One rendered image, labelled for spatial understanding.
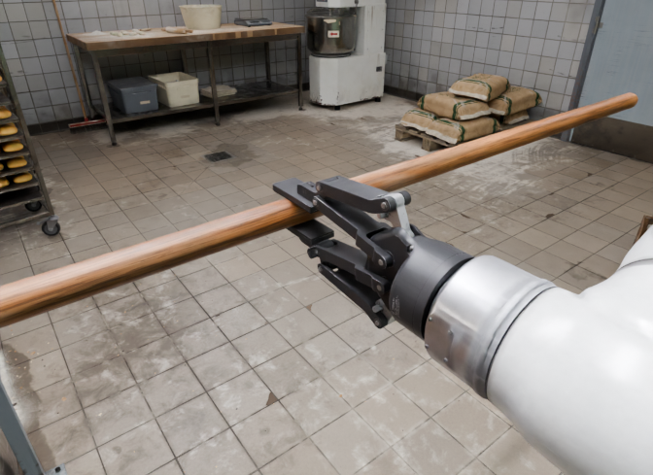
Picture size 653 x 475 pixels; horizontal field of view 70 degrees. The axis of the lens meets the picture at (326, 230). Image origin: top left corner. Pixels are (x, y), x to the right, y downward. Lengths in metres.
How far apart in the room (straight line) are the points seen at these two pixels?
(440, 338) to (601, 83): 4.60
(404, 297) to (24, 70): 5.20
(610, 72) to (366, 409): 3.78
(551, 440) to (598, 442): 0.03
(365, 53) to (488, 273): 5.49
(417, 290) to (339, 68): 5.21
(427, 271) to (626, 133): 4.53
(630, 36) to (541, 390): 4.55
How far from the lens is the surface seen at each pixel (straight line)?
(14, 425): 1.63
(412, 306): 0.35
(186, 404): 1.93
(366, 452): 1.75
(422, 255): 0.35
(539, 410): 0.30
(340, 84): 5.56
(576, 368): 0.29
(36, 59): 5.42
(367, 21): 5.74
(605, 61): 4.86
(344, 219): 0.42
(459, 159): 0.65
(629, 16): 4.79
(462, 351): 0.32
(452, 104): 4.24
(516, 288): 0.32
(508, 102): 4.59
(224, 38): 5.01
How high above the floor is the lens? 1.42
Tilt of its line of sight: 29 degrees down
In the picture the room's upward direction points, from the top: straight up
